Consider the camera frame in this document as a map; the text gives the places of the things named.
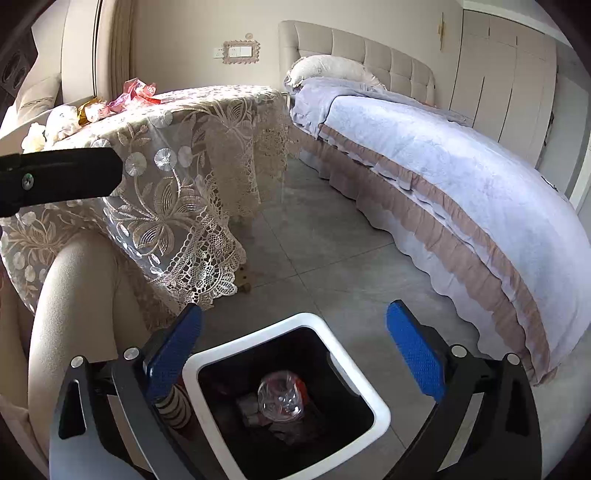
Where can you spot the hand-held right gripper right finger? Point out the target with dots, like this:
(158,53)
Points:
(415,355)

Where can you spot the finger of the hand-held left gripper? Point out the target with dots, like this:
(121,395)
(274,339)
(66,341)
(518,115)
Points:
(64,180)

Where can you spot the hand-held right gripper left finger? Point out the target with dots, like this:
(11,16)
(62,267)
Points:
(173,355)

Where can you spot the gold wrapper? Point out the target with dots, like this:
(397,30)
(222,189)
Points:
(90,110)

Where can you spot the pink wrapper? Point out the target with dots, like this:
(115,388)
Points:
(117,106)
(141,88)

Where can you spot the white bin with black liner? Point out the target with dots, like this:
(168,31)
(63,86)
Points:
(286,323)

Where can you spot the striped sock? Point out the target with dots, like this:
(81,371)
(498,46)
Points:
(175,408)

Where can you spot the beige cushion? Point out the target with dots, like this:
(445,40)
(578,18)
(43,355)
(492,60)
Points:
(37,99)

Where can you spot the beige chair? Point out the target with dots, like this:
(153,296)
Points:
(78,295)

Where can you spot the beige lace tablecloth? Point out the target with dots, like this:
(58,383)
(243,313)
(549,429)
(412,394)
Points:
(175,152)

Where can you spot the clear plastic bottle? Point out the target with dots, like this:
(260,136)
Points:
(281,397)

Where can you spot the bed with lavender cover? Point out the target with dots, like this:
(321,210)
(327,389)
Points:
(438,175)

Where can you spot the lavender quilt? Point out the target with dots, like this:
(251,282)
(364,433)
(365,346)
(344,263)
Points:
(307,104)

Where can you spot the white ruffled pillow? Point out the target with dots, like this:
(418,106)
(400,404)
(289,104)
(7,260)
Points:
(328,69)

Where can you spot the beige wardrobe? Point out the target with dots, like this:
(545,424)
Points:
(503,78)

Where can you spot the beige upholstered headboard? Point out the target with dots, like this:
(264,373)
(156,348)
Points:
(351,46)

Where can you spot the framed wall switch plate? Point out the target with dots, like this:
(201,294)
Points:
(241,52)

